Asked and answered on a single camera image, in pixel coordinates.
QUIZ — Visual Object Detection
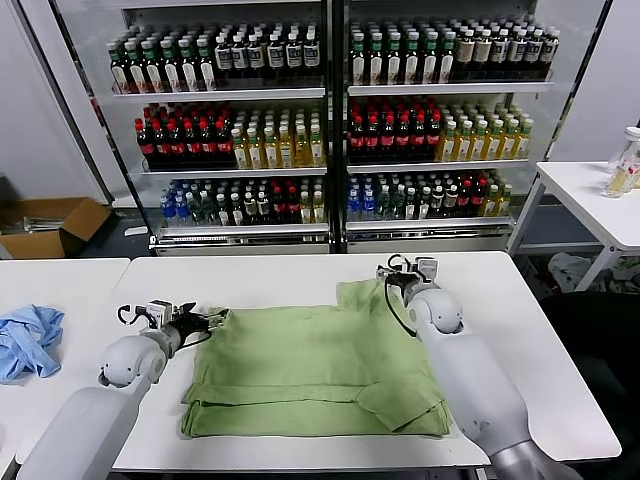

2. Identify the crumpled light blue shirt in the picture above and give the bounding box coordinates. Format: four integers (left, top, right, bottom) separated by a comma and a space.
0, 303, 67, 386

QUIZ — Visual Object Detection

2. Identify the glass door beverage cabinet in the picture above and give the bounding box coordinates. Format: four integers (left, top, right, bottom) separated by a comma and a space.
17, 0, 337, 258
335, 0, 615, 256

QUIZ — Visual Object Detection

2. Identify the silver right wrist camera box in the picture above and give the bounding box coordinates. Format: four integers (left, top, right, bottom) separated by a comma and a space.
412, 257, 442, 284

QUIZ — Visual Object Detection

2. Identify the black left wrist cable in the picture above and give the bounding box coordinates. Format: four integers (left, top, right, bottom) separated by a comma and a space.
116, 303, 214, 349

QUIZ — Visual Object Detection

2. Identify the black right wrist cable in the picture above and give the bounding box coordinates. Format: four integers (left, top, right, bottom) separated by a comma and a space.
383, 253, 422, 339

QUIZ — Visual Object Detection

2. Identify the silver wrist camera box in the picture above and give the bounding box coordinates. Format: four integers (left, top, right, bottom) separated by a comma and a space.
147, 299, 174, 332
412, 257, 442, 284

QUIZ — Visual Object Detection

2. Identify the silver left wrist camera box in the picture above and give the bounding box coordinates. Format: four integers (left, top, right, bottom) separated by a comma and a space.
147, 299, 174, 332

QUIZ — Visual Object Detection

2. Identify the beige label dark bottle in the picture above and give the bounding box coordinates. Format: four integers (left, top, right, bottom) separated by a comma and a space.
457, 30, 476, 81
474, 30, 493, 80

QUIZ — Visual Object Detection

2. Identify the white side table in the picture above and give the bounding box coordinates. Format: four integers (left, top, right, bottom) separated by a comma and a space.
505, 160, 640, 294

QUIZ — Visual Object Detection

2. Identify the grey metal parts bundle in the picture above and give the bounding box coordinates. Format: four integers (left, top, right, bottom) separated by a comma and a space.
1, 213, 62, 236

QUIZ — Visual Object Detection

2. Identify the white metal shelf board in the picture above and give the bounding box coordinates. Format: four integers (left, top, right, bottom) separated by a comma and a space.
154, 223, 331, 240
347, 159, 531, 175
345, 216, 515, 236
112, 87, 327, 105
347, 82, 555, 98
141, 167, 329, 180

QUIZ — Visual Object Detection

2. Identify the clear plastic jar white lid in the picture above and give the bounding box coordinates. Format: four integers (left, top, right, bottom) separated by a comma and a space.
604, 127, 640, 200

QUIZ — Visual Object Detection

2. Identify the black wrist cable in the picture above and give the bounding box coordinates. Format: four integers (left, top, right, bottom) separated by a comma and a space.
383, 253, 422, 339
116, 303, 214, 349

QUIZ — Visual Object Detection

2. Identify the white cap dark label bottle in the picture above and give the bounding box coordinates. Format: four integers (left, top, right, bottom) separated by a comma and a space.
248, 34, 267, 80
302, 30, 321, 78
284, 32, 303, 79
266, 33, 286, 79
215, 35, 235, 80
526, 29, 544, 79
508, 29, 527, 79
542, 29, 560, 77
231, 35, 250, 80
490, 29, 509, 80

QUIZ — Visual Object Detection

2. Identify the yellow tea bottle green label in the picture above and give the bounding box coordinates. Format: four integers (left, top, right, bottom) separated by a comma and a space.
439, 120, 457, 164
516, 117, 532, 160
455, 120, 473, 163
294, 125, 311, 169
501, 118, 518, 161
247, 128, 264, 171
278, 126, 295, 170
471, 119, 488, 162
309, 124, 326, 169
232, 128, 250, 171
263, 127, 280, 170
486, 119, 503, 161

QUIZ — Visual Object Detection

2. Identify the green cap dark tea bottle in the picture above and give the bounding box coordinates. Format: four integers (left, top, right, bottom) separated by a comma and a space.
420, 32, 439, 85
349, 34, 367, 87
384, 32, 403, 86
196, 38, 218, 93
438, 32, 456, 84
125, 42, 146, 95
110, 43, 129, 95
366, 33, 385, 87
402, 32, 421, 86
159, 40, 182, 94
142, 41, 164, 95
178, 39, 200, 94

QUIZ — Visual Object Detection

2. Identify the light green t-shirt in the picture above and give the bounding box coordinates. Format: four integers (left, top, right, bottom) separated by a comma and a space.
179, 278, 454, 440

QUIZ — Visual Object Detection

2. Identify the grey green crumpled cloth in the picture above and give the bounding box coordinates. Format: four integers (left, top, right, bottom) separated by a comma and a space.
605, 255, 640, 295

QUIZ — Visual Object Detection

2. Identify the open brown cardboard box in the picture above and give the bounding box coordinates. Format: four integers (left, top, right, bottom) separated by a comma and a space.
0, 197, 114, 261

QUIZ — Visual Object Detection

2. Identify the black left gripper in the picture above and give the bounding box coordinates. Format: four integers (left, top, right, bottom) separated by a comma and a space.
168, 301, 230, 346

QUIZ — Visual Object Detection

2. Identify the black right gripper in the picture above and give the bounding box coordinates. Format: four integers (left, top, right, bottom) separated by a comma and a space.
376, 265, 419, 296

